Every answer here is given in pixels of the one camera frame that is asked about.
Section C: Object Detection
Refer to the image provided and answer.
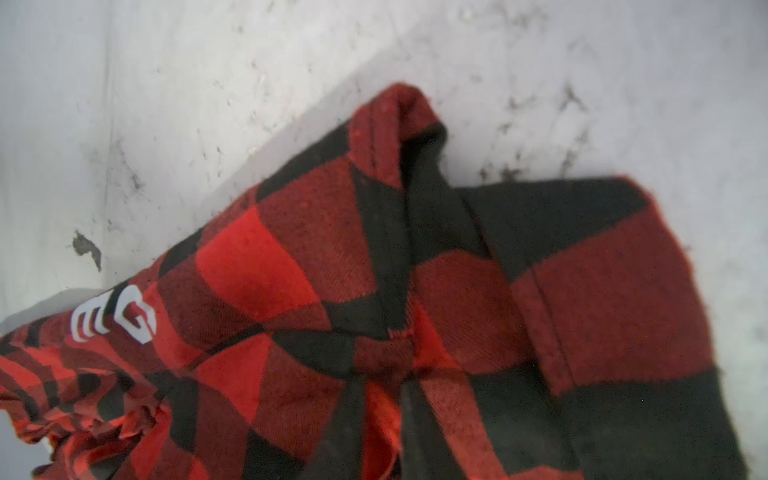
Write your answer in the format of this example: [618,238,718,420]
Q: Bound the red black plaid shirt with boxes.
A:
[1,84,747,479]

